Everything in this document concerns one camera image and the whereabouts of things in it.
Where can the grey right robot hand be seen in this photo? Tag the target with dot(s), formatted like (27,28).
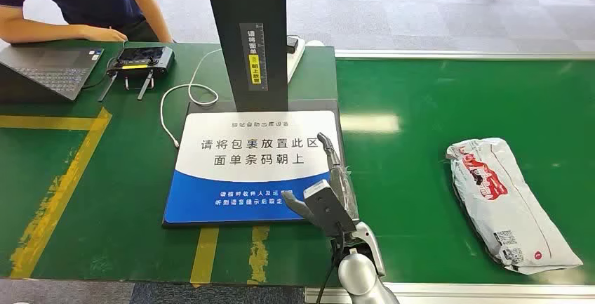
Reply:
(340,178)

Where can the grey plastic mailer package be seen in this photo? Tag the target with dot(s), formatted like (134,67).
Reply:
(504,204)

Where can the person's right forearm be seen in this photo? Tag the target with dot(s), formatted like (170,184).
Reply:
(42,30)

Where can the green conveyor belt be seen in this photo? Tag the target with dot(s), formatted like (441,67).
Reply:
(418,88)

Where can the blue white instruction sign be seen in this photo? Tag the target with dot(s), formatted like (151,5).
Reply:
(251,153)

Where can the worn yellow tape strip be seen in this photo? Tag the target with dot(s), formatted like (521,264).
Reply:
(258,255)

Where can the white power strip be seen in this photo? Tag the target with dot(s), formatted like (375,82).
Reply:
(297,57)

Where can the black power adapter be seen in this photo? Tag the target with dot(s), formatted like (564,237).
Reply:
(291,45)

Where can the yellow black column label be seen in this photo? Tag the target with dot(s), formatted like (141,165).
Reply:
(254,55)

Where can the short yellow tape strip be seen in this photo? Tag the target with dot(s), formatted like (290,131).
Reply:
(204,255)

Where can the black scanner base platform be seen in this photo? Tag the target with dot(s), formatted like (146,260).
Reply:
(179,220)

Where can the black scanner column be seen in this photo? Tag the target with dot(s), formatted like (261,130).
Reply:
(246,4)

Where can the green table mat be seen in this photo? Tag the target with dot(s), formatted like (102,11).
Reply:
(130,162)

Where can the black remote controller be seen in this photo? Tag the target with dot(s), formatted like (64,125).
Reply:
(139,60)

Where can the person's right hand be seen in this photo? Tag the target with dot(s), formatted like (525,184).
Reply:
(109,34)

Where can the long yellow tape strip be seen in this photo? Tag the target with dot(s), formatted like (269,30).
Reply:
(60,190)

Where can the grey laptop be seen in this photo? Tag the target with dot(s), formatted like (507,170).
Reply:
(51,71)

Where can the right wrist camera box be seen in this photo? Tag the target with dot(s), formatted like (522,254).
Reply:
(327,209)

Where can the silver conveyor frame rail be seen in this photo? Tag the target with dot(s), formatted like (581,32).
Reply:
(465,54)

